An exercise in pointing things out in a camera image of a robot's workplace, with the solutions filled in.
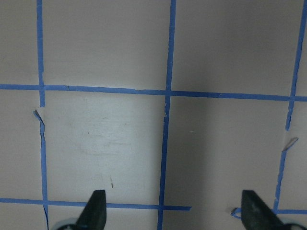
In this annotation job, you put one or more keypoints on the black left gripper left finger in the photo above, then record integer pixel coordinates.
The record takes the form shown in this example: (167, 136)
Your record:
(93, 216)

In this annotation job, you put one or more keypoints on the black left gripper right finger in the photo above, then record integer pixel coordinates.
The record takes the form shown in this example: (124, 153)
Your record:
(255, 214)

